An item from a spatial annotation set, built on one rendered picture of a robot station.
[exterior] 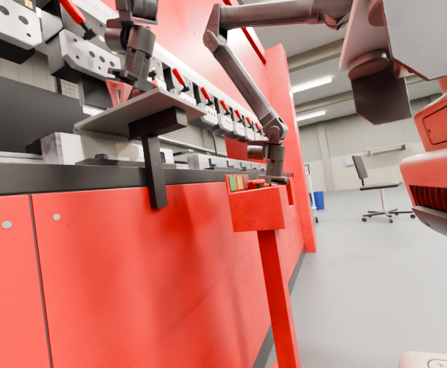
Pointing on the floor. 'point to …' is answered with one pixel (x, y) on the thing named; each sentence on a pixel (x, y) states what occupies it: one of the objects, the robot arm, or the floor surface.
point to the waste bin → (319, 199)
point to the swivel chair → (376, 188)
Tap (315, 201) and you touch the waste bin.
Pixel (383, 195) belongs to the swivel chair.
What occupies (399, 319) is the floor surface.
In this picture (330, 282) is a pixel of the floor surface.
